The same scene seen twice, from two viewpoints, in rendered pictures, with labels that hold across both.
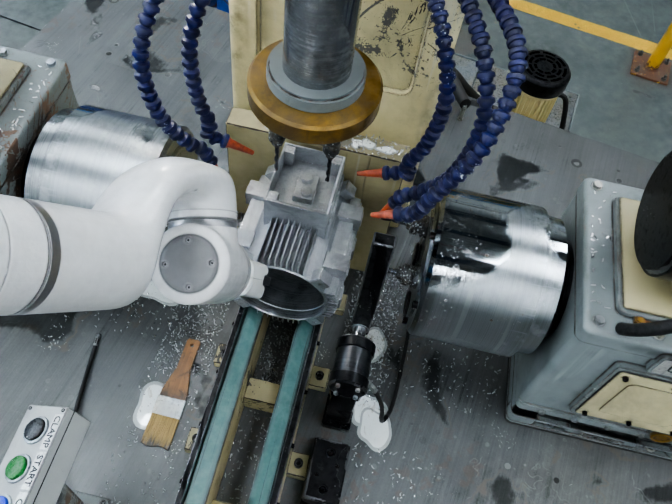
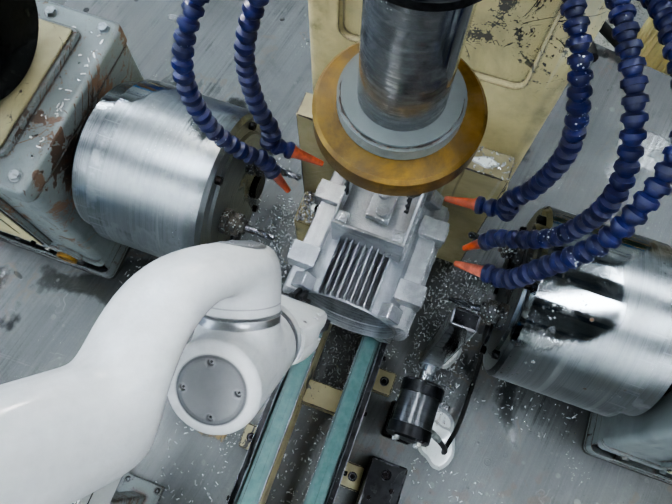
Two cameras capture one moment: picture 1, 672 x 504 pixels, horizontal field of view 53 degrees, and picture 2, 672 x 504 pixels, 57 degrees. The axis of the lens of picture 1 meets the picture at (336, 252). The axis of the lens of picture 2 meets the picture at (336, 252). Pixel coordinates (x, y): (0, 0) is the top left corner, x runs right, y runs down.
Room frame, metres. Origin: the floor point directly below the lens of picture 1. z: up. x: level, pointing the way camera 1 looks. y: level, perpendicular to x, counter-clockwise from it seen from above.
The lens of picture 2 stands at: (0.31, 0.03, 1.88)
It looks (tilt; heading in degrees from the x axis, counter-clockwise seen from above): 70 degrees down; 16
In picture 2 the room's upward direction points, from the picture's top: 1 degrees clockwise
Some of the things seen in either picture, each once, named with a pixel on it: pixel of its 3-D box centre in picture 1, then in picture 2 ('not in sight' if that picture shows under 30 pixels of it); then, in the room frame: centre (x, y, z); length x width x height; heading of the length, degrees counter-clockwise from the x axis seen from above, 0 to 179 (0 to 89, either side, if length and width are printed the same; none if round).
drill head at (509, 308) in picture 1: (495, 275); (597, 317); (0.61, -0.26, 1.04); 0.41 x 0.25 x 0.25; 86
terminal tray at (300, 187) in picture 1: (304, 191); (381, 205); (0.65, 0.07, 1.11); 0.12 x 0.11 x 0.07; 175
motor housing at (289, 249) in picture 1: (295, 244); (367, 254); (0.61, 0.07, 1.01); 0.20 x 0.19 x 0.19; 175
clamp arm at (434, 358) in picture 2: (370, 289); (444, 344); (0.49, -0.06, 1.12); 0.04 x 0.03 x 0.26; 176
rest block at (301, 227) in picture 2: not in sight; (319, 222); (0.70, 0.17, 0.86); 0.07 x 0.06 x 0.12; 86
